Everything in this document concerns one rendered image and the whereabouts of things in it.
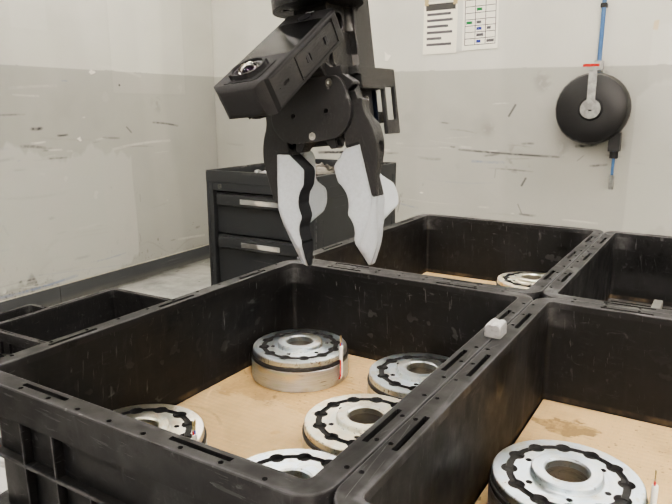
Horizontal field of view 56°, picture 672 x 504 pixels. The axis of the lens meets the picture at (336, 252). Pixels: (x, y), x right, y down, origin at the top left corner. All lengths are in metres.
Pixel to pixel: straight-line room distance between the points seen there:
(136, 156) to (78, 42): 0.76
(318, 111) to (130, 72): 3.86
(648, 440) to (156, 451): 0.42
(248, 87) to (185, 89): 4.25
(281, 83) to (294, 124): 0.08
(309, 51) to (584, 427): 0.41
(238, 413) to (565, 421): 0.30
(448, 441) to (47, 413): 0.25
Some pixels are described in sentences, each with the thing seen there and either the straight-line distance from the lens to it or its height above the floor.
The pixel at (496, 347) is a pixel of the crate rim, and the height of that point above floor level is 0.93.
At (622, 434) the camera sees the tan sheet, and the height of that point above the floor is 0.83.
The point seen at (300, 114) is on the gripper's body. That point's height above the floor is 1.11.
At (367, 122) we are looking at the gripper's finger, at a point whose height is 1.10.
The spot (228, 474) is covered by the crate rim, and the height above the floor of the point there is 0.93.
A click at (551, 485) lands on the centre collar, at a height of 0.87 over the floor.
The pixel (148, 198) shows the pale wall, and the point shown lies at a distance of 4.42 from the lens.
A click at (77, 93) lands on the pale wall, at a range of 4.06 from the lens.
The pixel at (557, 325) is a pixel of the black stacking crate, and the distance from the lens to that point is 0.65.
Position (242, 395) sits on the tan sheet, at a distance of 0.66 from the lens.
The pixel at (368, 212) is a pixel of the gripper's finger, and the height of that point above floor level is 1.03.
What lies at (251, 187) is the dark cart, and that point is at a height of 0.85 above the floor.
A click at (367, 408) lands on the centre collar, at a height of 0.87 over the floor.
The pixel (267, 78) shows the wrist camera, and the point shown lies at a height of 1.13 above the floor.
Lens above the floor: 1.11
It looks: 13 degrees down
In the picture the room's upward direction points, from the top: straight up
